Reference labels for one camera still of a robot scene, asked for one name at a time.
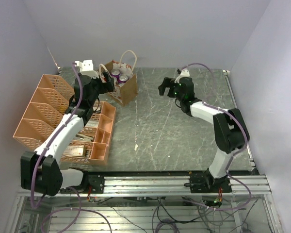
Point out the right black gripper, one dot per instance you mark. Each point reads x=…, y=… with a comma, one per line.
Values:
x=168, y=82

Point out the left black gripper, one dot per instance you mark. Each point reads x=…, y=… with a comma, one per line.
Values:
x=106, y=87

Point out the red cola can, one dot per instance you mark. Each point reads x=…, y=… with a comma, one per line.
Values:
x=115, y=72

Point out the purple soda can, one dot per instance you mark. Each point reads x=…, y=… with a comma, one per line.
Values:
x=123, y=78

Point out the printed canvas burlap bag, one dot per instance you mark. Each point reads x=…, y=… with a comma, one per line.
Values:
x=124, y=92

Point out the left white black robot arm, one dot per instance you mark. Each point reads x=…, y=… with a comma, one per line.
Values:
x=39, y=170

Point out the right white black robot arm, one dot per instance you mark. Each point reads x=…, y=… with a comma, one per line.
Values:
x=230, y=132

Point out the red white printed box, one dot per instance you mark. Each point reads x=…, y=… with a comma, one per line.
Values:
x=75, y=151

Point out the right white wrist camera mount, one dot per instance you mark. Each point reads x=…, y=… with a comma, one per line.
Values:
x=183, y=73

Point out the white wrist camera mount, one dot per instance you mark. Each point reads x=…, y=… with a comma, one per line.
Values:
x=183, y=73
x=87, y=68

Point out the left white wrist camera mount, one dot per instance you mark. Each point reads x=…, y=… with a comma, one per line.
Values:
x=87, y=68

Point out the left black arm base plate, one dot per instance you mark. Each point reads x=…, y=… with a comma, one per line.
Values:
x=93, y=184

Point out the aluminium mounting rail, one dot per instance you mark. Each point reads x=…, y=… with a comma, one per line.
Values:
x=174, y=186

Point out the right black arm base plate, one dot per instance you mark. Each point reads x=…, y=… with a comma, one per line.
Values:
x=203, y=182

